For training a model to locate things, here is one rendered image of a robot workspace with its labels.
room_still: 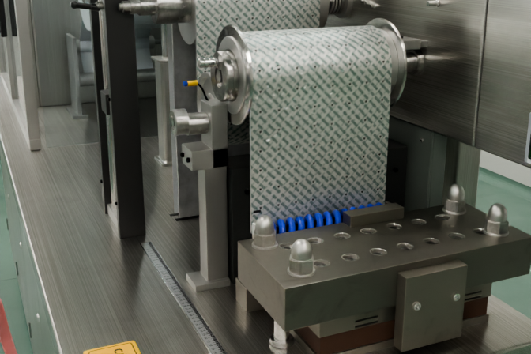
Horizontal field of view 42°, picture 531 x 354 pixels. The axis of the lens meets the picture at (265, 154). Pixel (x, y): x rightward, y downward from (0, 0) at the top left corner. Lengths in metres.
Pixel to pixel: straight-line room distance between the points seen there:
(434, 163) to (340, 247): 0.30
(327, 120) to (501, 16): 0.29
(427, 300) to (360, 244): 0.12
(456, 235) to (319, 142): 0.24
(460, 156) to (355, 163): 0.35
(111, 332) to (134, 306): 0.08
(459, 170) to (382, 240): 0.43
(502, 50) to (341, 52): 0.23
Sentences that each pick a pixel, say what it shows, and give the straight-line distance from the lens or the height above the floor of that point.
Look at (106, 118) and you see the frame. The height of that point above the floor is 1.11.
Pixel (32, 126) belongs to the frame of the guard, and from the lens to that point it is 1.97.
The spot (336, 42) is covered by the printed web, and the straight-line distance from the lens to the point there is 1.05.
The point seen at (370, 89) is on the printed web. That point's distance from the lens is 1.07.
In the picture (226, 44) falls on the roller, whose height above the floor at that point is 1.29.
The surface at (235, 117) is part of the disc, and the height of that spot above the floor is 1.19.
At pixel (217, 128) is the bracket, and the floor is 1.17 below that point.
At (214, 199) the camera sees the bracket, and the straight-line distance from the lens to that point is 1.10.
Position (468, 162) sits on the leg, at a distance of 1.41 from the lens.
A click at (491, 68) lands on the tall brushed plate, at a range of 1.05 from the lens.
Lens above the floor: 1.43
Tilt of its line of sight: 17 degrees down
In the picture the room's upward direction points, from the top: straight up
